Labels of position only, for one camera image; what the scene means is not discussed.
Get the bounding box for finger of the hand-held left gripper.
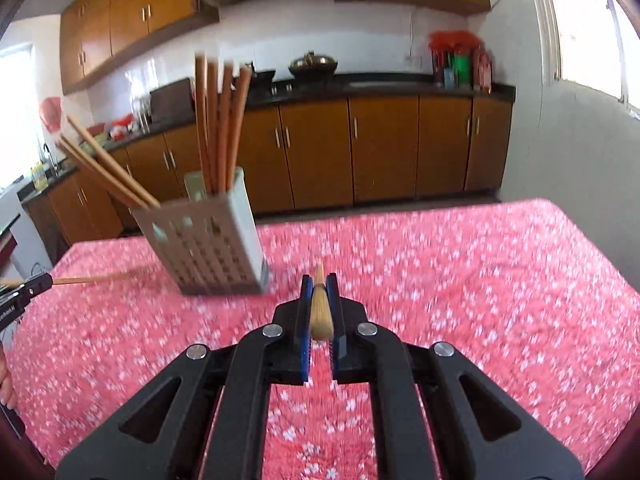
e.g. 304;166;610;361
0;272;53;333

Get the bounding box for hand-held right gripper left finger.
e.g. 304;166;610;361
55;274;314;480

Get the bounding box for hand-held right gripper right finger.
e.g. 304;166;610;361
326;272;583;480

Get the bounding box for wooden chopstick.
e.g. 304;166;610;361
55;140;148;210
226;65;253;191
206;60;222;193
50;272;136;287
310;261;335;341
66;116;162;208
217;62;236;193
194;52;213;193

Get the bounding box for grey perforated chopstick holder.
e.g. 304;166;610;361
131;167;271;297

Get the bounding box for person's left hand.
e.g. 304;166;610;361
0;347;17;408

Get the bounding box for white appliance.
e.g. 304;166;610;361
0;190;53;286

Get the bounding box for pink floral tablecloth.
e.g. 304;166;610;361
7;199;640;480

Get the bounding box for green basin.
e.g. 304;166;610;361
80;132;110;156

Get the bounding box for red plastic bag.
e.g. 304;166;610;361
40;96;63;133

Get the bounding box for small kitchen window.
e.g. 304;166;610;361
0;42;36;191

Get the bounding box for red white packets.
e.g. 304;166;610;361
110;114;136;140

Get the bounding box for brown lower kitchen cabinets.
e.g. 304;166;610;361
22;92;513;248

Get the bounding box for glass jar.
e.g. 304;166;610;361
132;95;152;131

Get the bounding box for dark cutting board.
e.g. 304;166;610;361
149;77;196;123

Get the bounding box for gas stove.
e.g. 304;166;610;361
247;77;351;97

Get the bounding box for black kitchen countertop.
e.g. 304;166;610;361
17;72;517;201

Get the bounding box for long brown upper cabinet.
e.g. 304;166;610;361
59;0;221;96

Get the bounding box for cluster of condiment bottles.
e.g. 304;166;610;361
429;31;493;93

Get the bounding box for large bright window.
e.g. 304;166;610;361
537;0;640;121

